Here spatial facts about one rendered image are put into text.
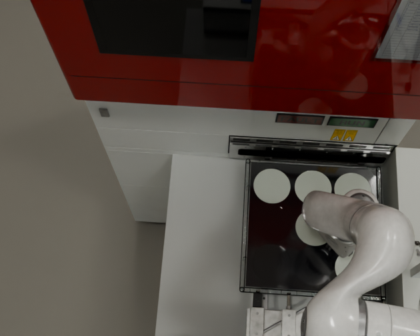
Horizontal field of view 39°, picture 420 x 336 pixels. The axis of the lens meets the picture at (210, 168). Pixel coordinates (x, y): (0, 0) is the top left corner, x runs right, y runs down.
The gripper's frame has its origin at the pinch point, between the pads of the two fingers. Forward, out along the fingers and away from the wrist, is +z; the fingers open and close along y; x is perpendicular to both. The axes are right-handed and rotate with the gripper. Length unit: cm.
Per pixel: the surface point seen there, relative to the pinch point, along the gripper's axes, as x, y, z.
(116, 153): -27, -62, 12
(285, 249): -10.1, -7.0, 2.0
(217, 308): -33.0, -7.3, 10.0
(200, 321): -38.5, -7.6, 10.0
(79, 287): -63, -58, 92
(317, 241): -2.0, -3.2, 1.9
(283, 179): 2.6, -21.8, 2.0
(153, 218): -23, -58, 78
